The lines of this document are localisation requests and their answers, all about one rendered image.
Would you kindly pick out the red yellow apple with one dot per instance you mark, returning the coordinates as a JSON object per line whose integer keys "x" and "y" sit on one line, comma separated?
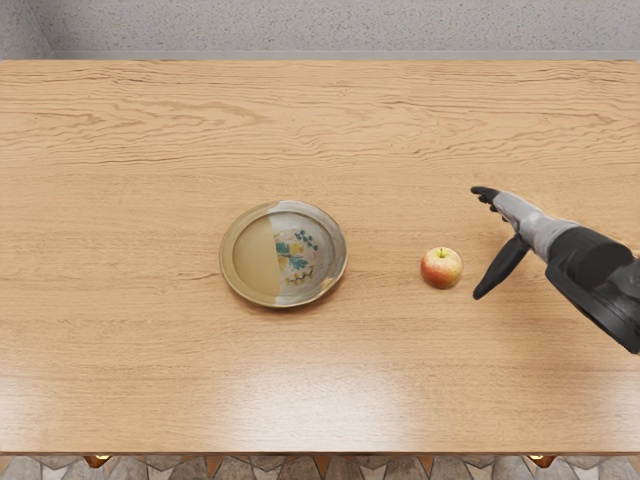
{"x": 441, "y": 268}

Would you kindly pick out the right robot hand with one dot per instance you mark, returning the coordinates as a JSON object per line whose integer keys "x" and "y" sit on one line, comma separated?
{"x": 532, "y": 222}

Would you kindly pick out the patterned ceramic plate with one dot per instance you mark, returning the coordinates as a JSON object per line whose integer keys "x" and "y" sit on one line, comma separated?
{"x": 283, "y": 254}

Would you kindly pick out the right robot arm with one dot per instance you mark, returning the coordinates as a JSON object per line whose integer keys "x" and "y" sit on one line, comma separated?
{"x": 597, "y": 280}

